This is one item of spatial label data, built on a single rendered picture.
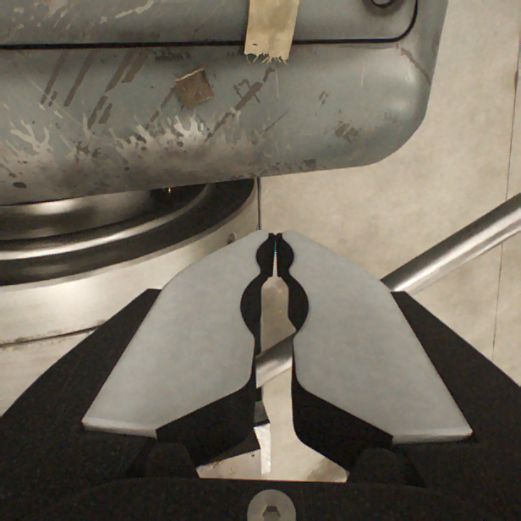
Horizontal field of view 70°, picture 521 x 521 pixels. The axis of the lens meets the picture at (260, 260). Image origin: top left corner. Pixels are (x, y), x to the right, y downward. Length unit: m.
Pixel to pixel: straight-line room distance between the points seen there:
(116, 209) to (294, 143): 0.13
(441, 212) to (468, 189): 0.17
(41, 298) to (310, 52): 0.17
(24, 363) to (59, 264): 0.06
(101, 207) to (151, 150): 0.09
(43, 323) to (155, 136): 0.12
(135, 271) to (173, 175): 0.06
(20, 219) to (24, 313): 0.06
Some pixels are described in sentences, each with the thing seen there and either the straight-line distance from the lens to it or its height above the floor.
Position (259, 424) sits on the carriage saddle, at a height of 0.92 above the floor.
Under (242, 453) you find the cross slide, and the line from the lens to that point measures 0.85.
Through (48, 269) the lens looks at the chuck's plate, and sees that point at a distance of 0.24.
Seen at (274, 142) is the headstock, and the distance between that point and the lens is 0.18.
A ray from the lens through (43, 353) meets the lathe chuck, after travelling 0.24.
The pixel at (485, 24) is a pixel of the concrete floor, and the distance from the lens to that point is 1.96.
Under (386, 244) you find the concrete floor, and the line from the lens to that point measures 1.99.
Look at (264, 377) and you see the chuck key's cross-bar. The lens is 0.17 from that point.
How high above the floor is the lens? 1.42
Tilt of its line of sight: 56 degrees down
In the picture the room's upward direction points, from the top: 149 degrees clockwise
